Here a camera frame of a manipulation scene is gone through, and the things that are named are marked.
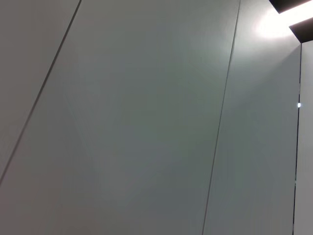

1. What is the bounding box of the bright ceiling light strip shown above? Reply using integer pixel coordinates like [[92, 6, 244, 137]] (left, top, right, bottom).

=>
[[253, 3, 313, 39]]

